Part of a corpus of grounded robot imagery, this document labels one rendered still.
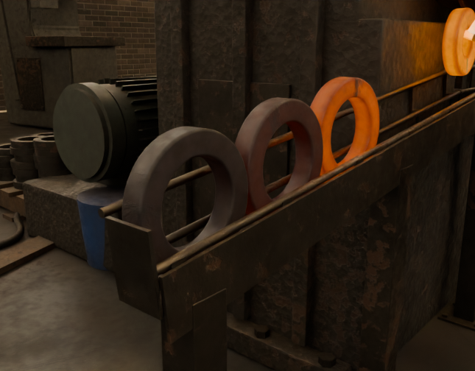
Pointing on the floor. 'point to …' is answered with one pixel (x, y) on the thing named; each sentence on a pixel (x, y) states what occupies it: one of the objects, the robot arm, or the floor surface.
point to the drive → (91, 154)
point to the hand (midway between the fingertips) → (462, 34)
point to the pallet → (22, 169)
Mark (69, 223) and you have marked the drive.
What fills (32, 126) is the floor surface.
